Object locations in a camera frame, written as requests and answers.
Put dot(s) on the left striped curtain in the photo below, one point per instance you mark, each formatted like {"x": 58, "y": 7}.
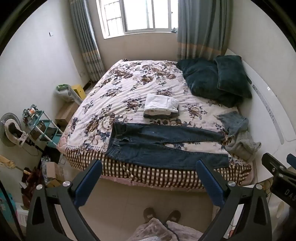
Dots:
{"x": 86, "y": 39}

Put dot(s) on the cardboard box on floor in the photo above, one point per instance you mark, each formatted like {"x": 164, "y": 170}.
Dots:
{"x": 54, "y": 174}

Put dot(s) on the dark blue denim jeans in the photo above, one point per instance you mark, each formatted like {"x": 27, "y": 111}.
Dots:
{"x": 148, "y": 145}

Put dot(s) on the floral bed blanket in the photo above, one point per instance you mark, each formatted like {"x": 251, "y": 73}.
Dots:
{"x": 120, "y": 96}

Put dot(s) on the cardboard box by wall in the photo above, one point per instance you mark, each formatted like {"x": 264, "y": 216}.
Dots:
{"x": 65, "y": 113}

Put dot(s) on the teal white storage rack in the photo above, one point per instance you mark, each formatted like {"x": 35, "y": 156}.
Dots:
{"x": 41, "y": 126}

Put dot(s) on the right brown slipper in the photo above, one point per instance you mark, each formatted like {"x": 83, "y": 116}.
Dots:
{"x": 174, "y": 216}

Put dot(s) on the white bed headboard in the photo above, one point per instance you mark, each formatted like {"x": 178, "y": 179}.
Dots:
{"x": 268, "y": 124}

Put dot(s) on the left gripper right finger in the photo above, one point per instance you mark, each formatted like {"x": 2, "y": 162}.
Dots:
{"x": 254, "y": 222}

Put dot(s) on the large dark teal pillow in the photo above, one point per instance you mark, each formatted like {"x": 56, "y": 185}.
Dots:
{"x": 201, "y": 77}

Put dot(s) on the fuzzy pyjama legs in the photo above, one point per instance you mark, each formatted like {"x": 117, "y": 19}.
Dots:
{"x": 156, "y": 230}

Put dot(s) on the window with white frame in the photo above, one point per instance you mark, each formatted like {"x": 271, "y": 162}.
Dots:
{"x": 119, "y": 18}

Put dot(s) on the left brown slipper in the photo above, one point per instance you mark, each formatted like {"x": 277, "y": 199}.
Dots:
{"x": 148, "y": 214}

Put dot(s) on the standing electric fan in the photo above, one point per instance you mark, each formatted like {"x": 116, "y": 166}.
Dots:
{"x": 11, "y": 132}

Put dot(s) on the brown slipper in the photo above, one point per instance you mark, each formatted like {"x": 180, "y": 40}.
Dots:
{"x": 148, "y": 214}
{"x": 174, "y": 216}

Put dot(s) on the yellow box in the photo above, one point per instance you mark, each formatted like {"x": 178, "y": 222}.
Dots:
{"x": 79, "y": 91}

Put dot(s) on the grey blue crumpled clothes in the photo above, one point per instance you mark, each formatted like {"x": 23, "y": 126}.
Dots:
{"x": 241, "y": 142}

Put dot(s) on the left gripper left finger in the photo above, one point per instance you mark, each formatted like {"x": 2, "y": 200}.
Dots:
{"x": 43, "y": 222}

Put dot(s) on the right teal curtain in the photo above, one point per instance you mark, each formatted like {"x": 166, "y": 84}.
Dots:
{"x": 203, "y": 28}

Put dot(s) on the small dark teal pillow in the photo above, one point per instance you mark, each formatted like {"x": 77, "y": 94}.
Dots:
{"x": 232, "y": 77}

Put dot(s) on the white and green appliance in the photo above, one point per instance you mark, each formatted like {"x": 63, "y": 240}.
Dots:
{"x": 66, "y": 92}

